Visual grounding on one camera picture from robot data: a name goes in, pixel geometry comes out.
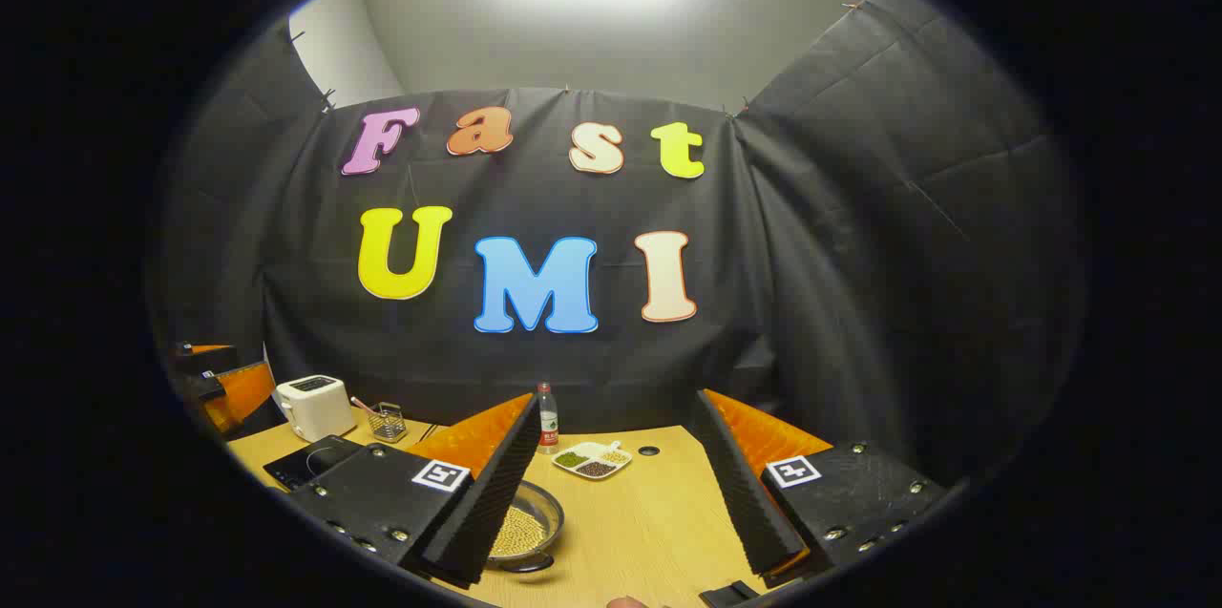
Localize stainless steel pot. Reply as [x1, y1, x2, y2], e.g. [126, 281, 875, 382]
[487, 480, 566, 575]

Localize metal wire basket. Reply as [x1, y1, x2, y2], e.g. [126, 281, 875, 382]
[368, 402, 409, 444]

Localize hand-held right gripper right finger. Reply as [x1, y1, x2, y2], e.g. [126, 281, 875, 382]
[689, 388, 951, 590]

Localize white divided dish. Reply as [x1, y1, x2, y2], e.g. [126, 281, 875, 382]
[551, 440, 633, 481]

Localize pile of soybeans in pot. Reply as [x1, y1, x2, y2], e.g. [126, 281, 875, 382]
[489, 505, 550, 559]

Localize black induction cooktop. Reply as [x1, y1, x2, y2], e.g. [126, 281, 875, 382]
[263, 434, 364, 493]

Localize white toaster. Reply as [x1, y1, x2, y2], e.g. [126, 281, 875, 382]
[275, 375, 356, 443]

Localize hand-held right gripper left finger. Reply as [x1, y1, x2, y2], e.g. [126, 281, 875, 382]
[286, 391, 543, 590]

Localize black backdrop cloth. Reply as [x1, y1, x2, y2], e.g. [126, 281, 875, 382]
[148, 0, 1085, 494]

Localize clear water bottle red label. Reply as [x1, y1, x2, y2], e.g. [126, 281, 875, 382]
[537, 383, 560, 454]

